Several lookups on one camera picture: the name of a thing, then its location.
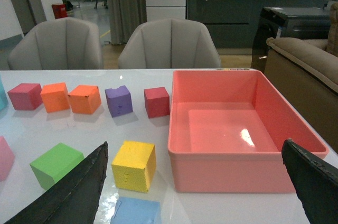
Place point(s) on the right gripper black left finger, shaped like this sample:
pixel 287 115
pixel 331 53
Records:
pixel 73 199

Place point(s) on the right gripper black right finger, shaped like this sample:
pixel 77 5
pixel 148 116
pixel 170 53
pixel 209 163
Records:
pixel 314 180

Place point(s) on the light blue foam cube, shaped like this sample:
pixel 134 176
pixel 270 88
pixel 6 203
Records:
pixel 132 210

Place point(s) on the green foam cube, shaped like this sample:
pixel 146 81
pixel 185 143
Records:
pixel 53 165

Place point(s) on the yellow foam cube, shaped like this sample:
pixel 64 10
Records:
pixel 134 166

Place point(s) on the pink foam cube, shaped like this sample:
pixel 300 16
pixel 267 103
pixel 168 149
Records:
pixel 7 159

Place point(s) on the orange foam cube right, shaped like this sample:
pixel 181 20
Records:
pixel 84 99

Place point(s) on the orange foam cube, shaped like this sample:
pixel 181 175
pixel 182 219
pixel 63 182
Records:
pixel 55 97
pixel 84 99

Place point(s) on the orange foam cube left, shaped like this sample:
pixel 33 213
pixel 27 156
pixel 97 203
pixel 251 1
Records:
pixel 55 97

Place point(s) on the pink plastic bin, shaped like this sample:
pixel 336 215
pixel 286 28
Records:
pixel 227 129

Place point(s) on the purple foam cube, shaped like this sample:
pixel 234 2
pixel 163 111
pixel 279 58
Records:
pixel 119 101

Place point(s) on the brown sofa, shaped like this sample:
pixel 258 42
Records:
pixel 305 73

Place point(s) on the magenta foam cube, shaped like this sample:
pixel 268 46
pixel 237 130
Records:
pixel 26 96

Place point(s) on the teal plastic bin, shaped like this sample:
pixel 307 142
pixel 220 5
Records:
pixel 3 97

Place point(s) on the red foam cube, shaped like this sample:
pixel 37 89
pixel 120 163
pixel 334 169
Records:
pixel 157 102

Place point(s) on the grey armchair left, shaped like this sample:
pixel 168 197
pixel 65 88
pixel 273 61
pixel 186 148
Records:
pixel 63 44

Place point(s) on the grey armchair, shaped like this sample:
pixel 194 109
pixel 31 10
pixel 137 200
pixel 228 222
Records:
pixel 63 44
pixel 170 43

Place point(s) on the black appliance box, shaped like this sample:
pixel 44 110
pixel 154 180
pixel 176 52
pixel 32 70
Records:
pixel 281 22

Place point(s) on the grey armchair right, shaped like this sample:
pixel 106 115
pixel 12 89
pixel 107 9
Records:
pixel 170 43

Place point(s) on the dark grey kitchen counter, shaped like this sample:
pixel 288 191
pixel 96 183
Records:
pixel 233 23

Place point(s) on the red box on floor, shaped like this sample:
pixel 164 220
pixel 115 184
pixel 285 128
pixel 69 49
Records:
pixel 59 10

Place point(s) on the grey curtain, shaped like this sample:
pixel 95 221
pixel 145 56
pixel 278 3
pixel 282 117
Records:
pixel 125 16

